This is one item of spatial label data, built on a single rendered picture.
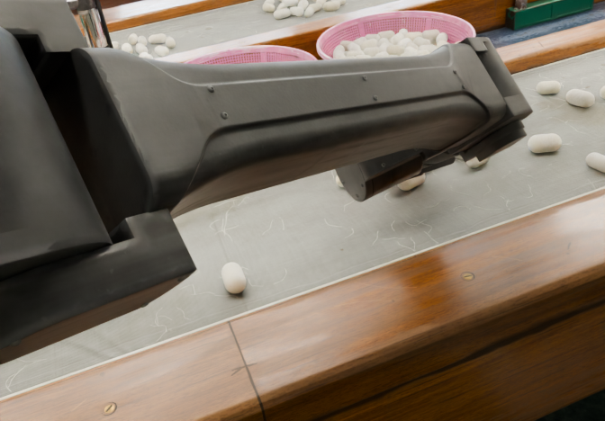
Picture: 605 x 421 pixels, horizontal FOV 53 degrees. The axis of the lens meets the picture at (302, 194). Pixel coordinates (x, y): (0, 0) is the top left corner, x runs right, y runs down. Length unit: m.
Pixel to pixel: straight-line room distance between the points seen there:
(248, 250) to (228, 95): 0.42
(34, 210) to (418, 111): 0.23
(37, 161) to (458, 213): 0.54
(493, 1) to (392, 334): 0.95
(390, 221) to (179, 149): 0.47
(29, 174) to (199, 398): 0.34
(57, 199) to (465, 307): 0.40
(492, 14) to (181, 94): 1.17
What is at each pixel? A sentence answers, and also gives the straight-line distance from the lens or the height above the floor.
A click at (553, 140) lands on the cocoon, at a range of 0.78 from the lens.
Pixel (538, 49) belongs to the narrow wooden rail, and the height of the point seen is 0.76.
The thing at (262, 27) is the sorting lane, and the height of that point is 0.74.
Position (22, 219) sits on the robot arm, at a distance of 0.18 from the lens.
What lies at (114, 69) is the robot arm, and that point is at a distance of 0.22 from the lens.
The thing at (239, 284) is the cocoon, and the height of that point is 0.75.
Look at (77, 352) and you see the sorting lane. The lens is 0.60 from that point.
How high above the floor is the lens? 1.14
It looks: 33 degrees down
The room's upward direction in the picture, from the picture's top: 8 degrees counter-clockwise
